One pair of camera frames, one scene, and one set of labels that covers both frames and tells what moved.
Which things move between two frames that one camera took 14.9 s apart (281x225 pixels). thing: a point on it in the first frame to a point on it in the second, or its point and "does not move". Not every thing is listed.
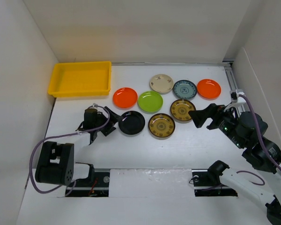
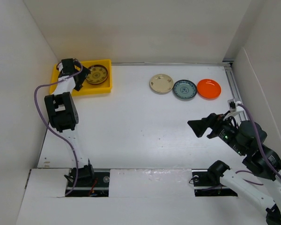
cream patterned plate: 161,83 does not move
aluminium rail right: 228,65 does not move
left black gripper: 110,128 to 85,72
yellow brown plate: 180,109 to 99,74
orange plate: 209,89 does not move
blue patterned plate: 185,89 does not move
